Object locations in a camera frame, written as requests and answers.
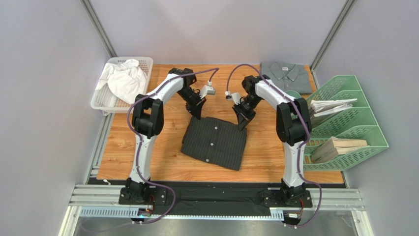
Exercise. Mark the right corner aluminium post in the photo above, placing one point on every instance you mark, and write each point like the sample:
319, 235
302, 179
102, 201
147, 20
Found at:
334, 30

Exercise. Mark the green plastic file rack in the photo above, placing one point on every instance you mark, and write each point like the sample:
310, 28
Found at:
357, 122

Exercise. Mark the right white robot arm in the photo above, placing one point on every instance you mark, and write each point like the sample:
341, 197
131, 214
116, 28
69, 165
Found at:
293, 127

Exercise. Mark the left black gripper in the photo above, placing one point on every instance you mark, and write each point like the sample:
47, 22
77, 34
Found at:
195, 108

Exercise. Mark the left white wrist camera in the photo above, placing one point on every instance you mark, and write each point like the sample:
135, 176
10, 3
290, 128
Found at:
207, 89

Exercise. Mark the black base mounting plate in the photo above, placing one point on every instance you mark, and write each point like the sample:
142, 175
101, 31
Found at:
185, 198

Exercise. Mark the dark pinstriped long sleeve shirt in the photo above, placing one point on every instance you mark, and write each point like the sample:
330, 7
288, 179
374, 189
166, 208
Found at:
215, 141

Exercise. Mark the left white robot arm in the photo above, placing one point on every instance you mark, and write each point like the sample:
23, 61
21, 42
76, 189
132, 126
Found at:
147, 122

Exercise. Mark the aluminium frame rail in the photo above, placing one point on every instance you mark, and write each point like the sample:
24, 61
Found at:
263, 162

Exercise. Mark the brown book in rack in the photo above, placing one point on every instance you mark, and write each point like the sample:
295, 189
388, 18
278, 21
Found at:
335, 147

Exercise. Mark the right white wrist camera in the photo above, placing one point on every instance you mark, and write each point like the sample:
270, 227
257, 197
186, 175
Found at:
233, 97

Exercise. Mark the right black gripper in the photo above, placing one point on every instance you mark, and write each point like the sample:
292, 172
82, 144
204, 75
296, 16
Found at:
244, 113

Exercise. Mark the white shirt in basket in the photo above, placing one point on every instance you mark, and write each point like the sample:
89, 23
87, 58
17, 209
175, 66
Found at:
125, 80

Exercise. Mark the folded grey shirt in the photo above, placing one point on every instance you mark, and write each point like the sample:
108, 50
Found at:
287, 76

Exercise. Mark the white papers in rack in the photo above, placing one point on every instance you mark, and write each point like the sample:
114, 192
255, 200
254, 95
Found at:
319, 108

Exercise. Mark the left corner aluminium post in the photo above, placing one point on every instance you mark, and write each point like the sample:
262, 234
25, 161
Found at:
89, 8

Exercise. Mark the corner aluminium post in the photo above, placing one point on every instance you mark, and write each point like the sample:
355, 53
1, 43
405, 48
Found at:
89, 8
334, 30

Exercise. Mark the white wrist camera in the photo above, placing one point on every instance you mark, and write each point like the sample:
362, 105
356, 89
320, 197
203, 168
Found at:
233, 97
207, 89

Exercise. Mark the white plastic laundry basket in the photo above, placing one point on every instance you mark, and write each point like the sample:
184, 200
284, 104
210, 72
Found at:
108, 103

